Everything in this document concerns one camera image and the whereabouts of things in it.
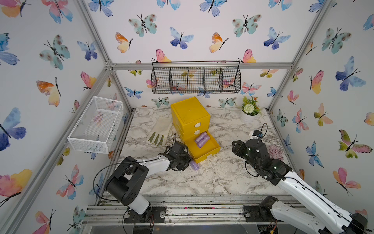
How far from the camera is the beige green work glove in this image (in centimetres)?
103

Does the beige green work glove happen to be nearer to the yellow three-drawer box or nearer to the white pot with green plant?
the yellow three-drawer box

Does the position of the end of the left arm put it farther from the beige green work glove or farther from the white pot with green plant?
the white pot with green plant

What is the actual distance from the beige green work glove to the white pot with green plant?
21.0 inches

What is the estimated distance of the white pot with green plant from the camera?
1008mm
